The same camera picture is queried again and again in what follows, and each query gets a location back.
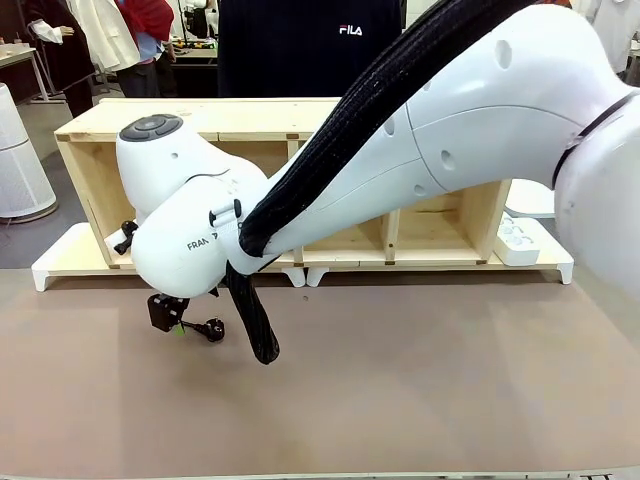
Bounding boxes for white side table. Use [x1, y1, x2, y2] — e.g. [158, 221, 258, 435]
[503, 178, 557, 220]

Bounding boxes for person in red top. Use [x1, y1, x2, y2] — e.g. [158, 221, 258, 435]
[113, 0, 179, 99]

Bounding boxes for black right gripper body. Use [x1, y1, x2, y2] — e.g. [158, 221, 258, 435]
[146, 293, 192, 334]

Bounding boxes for mannequin in black coat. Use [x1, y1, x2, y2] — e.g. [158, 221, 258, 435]
[23, 0, 97, 119]

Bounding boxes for white power strip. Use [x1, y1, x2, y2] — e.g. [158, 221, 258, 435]
[493, 211, 544, 267]

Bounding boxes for person in navy FILA sweater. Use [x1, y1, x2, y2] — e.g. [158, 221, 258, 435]
[216, 0, 402, 99]

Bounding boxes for light wooden compartment shelf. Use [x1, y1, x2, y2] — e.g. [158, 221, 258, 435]
[53, 97, 516, 272]

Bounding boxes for black power cable with plug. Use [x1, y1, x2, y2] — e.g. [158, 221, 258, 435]
[180, 318, 227, 345]

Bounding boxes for mannequin in white coat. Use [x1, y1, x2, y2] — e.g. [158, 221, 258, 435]
[74, 0, 142, 75]

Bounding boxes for white air purifier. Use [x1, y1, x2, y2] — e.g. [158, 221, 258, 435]
[0, 82, 58, 222]

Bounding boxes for wooden desk with metal legs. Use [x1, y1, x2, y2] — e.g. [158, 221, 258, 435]
[0, 45, 52, 105]

